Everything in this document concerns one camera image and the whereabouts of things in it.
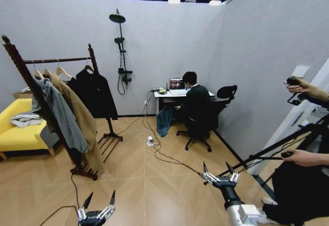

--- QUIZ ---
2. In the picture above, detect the black cable by rack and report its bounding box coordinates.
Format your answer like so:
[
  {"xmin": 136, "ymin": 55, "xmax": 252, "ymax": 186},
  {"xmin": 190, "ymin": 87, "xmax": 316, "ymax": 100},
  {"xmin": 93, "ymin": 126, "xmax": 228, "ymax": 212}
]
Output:
[{"xmin": 38, "ymin": 172, "xmax": 81, "ymax": 226}]

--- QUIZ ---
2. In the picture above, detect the long black floor cable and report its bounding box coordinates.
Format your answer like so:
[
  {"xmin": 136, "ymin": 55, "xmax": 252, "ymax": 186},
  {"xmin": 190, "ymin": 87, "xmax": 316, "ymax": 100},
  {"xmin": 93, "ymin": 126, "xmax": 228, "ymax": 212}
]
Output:
[{"xmin": 117, "ymin": 91, "xmax": 209, "ymax": 179}]

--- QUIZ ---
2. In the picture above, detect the black office chair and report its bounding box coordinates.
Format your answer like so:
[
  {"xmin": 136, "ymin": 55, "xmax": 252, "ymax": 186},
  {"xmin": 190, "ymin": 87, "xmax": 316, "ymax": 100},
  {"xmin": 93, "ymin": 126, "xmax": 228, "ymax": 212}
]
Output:
[{"xmin": 176, "ymin": 84, "xmax": 238, "ymax": 153}]

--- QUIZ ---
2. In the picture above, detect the black shower set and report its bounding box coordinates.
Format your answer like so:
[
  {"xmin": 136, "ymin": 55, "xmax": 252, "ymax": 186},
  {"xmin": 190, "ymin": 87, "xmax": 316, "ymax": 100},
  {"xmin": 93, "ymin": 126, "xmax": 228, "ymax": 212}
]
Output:
[{"xmin": 108, "ymin": 8, "xmax": 134, "ymax": 96}]

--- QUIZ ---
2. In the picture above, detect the tan long coat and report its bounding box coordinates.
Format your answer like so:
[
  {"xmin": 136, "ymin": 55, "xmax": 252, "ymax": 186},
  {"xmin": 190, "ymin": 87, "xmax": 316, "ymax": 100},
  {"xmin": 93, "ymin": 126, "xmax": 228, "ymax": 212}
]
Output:
[{"xmin": 50, "ymin": 72, "xmax": 105, "ymax": 176}]

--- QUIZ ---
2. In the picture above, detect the standing person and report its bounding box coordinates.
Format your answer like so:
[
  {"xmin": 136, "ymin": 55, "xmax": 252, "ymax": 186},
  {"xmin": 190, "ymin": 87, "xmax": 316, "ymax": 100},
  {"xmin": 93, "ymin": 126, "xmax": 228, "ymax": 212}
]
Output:
[{"xmin": 261, "ymin": 76, "xmax": 329, "ymax": 223}]

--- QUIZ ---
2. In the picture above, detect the white floor cable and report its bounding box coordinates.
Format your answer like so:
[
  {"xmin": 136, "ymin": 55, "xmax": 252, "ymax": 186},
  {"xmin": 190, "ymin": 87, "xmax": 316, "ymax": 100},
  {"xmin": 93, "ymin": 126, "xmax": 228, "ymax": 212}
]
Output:
[{"xmin": 136, "ymin": 129, "xmax": 150, "ymax": 150}]

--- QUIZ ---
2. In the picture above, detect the grey and white crumpled garment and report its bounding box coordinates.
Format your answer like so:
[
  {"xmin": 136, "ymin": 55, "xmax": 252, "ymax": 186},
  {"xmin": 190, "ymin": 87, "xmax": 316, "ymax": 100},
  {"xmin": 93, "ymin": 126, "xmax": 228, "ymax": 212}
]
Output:
[{"xmin": 9, "ymin": 112, "xmax": 43, "ymax": 129}]

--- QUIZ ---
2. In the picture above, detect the wooden clothes hanger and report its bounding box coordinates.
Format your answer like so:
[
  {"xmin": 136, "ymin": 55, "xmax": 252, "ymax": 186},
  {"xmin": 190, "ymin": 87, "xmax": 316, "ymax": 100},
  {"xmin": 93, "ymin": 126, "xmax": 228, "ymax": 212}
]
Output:
[
  {"xmin": 84, "ymin": 58, "xmax": 95, "ymax": 73},
  {"xmin": 32, "ymin": 61, "xmax": 45, "ymax": 80},
  {"xmin": 42, "ymin": 60, "xmax": 54, "ymax": 78},
  {"xmin": 54, "ymin": 59, "xmax": 73, "ymax": 80}
]

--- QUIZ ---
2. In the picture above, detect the grey hanging garment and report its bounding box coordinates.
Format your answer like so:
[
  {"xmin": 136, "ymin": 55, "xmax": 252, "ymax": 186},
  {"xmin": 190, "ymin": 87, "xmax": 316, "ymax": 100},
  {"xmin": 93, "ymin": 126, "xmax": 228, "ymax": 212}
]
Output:
[{"xmin": 31, "ymin": 77, "xmax": 89, "ymax": 154}]

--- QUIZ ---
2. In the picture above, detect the white desk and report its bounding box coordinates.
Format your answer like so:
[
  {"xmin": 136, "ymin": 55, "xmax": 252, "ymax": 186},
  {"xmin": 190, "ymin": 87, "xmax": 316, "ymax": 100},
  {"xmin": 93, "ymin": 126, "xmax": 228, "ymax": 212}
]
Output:
[{"xmin": 153, "ymin": 89, "xmax": 215, "ymax": 116}]

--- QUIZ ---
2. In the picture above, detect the blue cloth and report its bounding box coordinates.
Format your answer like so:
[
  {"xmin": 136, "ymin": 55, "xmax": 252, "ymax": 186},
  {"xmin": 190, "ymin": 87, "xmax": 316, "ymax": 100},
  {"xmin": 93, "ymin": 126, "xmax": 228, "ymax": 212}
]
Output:
[{"xmin": 156, "ymin": 107, "xmax": 178, "ymax": 138}]

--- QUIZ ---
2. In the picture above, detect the yellow sofa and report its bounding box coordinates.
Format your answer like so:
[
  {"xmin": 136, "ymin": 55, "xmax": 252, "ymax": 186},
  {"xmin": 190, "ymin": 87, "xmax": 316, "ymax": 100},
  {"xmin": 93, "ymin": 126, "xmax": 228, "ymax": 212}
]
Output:
[{"xmin": 0, "ymin": 97, "xmax": 61, "ymax": 160}]

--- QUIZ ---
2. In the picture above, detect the black framed hand controller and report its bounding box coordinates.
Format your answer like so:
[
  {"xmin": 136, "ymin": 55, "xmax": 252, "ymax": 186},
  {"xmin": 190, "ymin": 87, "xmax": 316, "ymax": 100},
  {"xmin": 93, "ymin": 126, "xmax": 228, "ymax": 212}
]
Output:
[{"xmin": 286, "ymin": 76, "xmax": 309, "ymax": 106}]

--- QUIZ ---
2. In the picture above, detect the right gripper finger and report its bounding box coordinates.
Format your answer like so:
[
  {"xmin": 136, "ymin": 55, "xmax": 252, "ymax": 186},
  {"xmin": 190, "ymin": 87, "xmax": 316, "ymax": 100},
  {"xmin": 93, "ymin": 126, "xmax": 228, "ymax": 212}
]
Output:
[
  {"xmin": 200, "ymin": 162, "xmax": 220, "ymax": 185},
  {"xmin": 225, "ymin": 161, "xmax": 240, "ymax": 183}
]

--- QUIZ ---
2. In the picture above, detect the cardboard box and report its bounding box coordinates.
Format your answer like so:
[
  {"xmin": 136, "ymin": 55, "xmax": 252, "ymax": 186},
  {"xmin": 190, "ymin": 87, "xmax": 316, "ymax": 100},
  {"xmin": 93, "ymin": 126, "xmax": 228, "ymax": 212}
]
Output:
[{"xmin": 13, "ymin": 90, "xmax": 33, "ymax": 100}]

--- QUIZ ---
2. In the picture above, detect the black hanging jacket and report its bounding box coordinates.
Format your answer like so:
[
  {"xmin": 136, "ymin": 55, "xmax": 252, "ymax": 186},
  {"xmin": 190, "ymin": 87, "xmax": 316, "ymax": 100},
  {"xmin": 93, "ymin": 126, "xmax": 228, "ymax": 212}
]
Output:
[{"xmin": 67, "ymin": 68, "xmax": 119, "ymax": 121}]

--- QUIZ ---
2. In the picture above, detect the open laptop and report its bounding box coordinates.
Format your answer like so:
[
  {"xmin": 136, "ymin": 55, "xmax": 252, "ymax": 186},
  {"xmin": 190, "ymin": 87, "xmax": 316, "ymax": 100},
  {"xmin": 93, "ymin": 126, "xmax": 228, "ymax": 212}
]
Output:
[{"xmin": 169, "ymin": 77, "xmax": 187, "ymax": 91}]

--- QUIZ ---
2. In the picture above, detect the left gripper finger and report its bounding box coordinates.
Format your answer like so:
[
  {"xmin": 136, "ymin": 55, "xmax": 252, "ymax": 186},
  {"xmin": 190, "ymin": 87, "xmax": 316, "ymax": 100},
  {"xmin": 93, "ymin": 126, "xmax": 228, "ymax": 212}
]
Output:
[
  {"xmin": 98, "ymin": 190, "xmax": 116, "ymax": 221},
  {"xmin": 77, "ymin": 192, "xmax": 94, "ymax": 222}
]

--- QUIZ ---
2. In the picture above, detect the seated person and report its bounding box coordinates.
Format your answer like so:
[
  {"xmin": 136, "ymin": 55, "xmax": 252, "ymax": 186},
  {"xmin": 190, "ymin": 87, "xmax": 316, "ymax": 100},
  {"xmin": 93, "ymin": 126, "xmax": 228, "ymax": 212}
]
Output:
[{"xmin": 174, "ymin": 71, "xmax": 220, "ymax": 129}]

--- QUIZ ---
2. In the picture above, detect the dark wooden clothes rack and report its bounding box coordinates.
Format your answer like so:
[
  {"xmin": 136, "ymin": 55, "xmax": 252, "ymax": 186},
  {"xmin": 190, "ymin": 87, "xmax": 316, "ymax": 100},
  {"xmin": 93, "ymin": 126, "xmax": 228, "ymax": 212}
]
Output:
[{"xmin": 1, "ymin": 34, "xmax": 124, "ymax": 181}]

